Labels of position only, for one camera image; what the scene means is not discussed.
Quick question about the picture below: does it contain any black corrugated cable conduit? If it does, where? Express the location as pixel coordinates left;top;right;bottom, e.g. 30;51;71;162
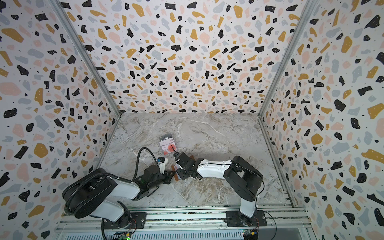
63;146;158;214

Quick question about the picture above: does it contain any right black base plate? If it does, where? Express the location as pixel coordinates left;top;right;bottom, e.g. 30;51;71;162
224;210;267;227

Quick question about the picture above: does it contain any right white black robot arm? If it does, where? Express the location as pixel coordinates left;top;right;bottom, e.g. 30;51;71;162
174;152;264;227

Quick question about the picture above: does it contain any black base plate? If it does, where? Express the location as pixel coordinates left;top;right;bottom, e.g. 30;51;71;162
102;212;147;232
224;210;267;227

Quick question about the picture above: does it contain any clear plastic card box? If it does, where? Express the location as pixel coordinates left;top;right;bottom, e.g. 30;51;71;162
159;134;178;155

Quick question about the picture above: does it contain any brown leather card holder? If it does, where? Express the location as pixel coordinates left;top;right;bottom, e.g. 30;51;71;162
172;165;189;181

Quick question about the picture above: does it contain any aluminium mounting rail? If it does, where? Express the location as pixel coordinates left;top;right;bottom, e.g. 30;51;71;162
55;205;312;233

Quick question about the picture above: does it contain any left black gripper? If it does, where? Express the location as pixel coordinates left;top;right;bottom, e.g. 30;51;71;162
149;170;177;191

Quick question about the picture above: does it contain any white ventilation grille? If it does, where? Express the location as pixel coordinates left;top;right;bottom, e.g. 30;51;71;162
64;230;245;240

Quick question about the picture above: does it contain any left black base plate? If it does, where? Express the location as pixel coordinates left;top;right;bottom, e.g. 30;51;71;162
102;212;147;232

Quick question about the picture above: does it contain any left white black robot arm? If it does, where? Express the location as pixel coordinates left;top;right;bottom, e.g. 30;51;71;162
62;165;176;229

